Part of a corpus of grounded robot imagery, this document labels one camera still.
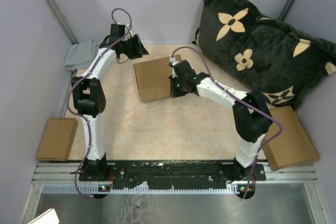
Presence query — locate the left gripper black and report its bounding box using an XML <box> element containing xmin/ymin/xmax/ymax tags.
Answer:
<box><xmin>120</xmin><ymin>34</ymin><xmax>149</xmax><ymax>60</ymax></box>

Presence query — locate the brown cardboard box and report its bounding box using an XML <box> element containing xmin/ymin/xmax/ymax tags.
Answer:
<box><xmin>133</xmin><ymin>57</ymin><xmax>172</xmax><ymax>102</ymax></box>

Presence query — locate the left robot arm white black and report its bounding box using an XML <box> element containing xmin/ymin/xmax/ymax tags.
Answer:
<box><xmin>71</xmin><ymin>24</ymin><xmax>149</xmax><ymax>181</ymax></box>

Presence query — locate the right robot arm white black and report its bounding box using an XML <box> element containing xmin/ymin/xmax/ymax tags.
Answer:
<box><xmin>169</xmin><ymin>58</ymin><xmax>271</xmax><ymax>183</ymax></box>

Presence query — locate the folded cardboard box left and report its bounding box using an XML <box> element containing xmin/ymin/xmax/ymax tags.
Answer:
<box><xmin>36</xmin><ymin>118</ymin><xmax>78</xmax><ymax>162</ymax></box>

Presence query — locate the folded cardboard box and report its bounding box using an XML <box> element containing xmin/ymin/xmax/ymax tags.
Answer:
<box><xmin>36</xmin><ymin>118</ymin><xmax>78</xmax><ymax>162</ymax></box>
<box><xmin>262</xmin><ymin>106</ymin><xmax>320</xmax><ymax>171</ymax></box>

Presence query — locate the folded cardboard box right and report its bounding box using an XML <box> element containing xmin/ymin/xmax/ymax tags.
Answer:
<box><xmin>262</xmin><ymin>106</ymin><xmax>320</xmax><ymax>171</ymax></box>

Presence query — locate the grey folded cloth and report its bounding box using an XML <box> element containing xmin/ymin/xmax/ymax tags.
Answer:
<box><xmin>65</xmin><ymin>39</ymin><xmax>98</xmax><ymax>71</ymax></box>

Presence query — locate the black floral plush pillow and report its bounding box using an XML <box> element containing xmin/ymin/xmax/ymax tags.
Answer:
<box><xmin>195</xmin><ymin>0</ymin><xmax>335</xmax><ymax>109</ymax></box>

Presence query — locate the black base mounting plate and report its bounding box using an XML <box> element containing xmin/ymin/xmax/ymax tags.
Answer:
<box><xmin>80</xmin><ymin>160</ymin><xmax>266</xmax><ymax>190</ymax></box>

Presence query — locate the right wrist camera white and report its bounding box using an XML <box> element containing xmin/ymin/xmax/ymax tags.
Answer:
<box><xmin>169</xmin><ymin>55</ymin><xmax>181</xmax><ymax>68</ymax></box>

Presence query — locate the aluminium rail frame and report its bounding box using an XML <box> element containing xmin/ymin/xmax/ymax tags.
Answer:
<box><xmin>20</xmin><ymin>160</ymin><xmax>331</xmax><ymax>223</ymax></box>

